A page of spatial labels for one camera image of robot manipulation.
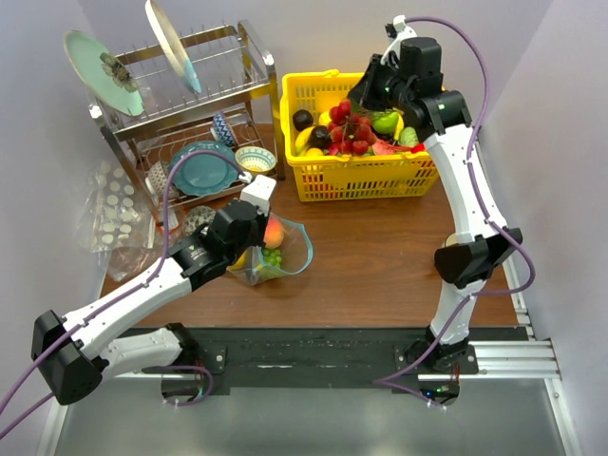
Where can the blue zigzag bowl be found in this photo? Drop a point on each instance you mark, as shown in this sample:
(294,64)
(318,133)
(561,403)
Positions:
(222,131)

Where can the yellow bell pepper toy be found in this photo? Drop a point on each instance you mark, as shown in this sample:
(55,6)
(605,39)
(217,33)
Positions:
(240,263)

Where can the mint green flower plate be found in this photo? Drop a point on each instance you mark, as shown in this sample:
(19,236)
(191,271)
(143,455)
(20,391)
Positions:
(103,73)

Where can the polka dot plastic bag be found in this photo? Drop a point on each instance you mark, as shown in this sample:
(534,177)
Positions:
(116,224)

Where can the yellow banana toy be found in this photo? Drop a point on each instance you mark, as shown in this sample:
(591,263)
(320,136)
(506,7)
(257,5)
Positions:
(302,141)

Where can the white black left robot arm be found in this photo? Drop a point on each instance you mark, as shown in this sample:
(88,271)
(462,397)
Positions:
(77,352)

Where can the clear zip bag blue seal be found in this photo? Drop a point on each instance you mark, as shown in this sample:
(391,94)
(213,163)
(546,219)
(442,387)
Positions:
(297,254)

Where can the steel two-tier dish rack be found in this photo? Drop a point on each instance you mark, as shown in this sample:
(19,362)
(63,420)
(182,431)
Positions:
(238,78)

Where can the red pepper toy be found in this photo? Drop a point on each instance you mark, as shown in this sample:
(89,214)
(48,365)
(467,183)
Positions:
(419,148)

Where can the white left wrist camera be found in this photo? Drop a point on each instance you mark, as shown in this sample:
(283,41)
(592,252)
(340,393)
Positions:
(259,192)

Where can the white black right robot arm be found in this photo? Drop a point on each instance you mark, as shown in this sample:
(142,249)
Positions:
(444,125)

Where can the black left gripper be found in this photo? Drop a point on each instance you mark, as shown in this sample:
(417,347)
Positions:
(261,219)

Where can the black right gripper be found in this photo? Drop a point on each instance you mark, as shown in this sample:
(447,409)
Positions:
(364,94)

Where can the beige blue-edged plate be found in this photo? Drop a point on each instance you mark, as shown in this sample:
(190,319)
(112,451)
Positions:
(171,46)

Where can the green apple toy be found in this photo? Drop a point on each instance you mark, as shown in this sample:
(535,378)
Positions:
(386,122)

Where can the yellow plastic basket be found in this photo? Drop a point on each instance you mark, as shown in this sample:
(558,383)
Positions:
(398,175)

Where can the cream ceramic mug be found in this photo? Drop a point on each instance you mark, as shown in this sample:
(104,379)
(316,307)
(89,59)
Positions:
(450,241)

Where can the watermelon slice toy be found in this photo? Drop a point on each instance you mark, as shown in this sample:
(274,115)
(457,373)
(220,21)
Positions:
(383,148)

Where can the dark avocado toy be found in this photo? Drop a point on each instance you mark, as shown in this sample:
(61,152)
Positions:
(302,119)
(320,137)

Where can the red yellow apple toy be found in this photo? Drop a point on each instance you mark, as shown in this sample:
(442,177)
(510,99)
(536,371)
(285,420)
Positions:
(274,233)

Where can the yellow blue patterned bowl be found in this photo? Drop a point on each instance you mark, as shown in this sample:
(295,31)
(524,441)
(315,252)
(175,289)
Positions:
(256,160)

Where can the black white floral bowl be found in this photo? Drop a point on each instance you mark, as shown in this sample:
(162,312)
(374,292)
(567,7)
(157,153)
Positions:
(196,217)

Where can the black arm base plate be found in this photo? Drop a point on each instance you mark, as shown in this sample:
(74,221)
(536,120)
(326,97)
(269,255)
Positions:
(333,358)

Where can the green grape bunch toy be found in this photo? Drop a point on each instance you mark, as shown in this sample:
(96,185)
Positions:
(272,261)

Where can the teal scalloped plate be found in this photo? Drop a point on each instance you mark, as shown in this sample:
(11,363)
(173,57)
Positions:
(204,175)

